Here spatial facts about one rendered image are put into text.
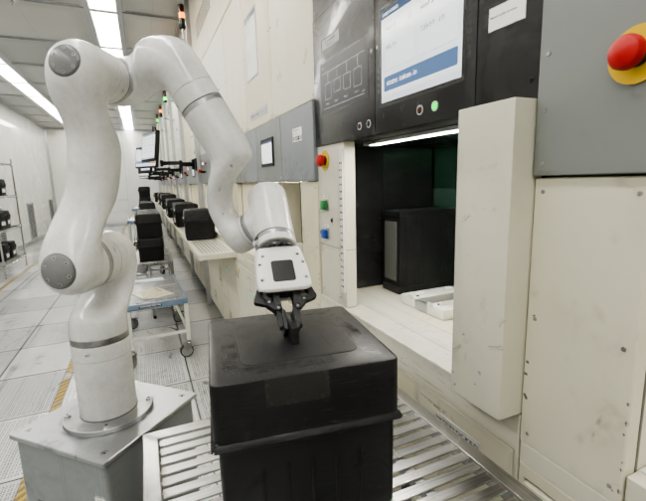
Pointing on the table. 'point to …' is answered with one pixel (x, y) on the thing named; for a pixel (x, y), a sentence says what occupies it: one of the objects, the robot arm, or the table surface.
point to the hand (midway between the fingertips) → (289, 322)
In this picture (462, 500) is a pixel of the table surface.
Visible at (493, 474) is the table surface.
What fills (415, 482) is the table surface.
